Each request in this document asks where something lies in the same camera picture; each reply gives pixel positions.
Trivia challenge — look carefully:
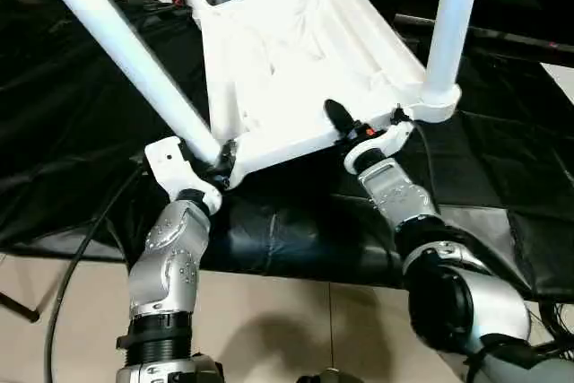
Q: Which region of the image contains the black left camera cable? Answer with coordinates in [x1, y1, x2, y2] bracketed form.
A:
[44, 167, 145, 383]

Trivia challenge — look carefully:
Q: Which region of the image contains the black metal frame strut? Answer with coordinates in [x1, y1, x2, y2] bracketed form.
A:
[0, 265, 69, 325]

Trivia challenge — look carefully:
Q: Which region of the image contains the white plastic table top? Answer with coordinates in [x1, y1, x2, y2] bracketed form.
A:
[192, 0, 464, 190]

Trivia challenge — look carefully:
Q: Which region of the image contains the white flat object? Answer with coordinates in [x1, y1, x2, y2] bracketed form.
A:
[540, 62, 574, 105]

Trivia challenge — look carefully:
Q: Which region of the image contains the dark metal rod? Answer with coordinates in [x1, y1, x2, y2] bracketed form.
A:
[394, 13, 574, 66]

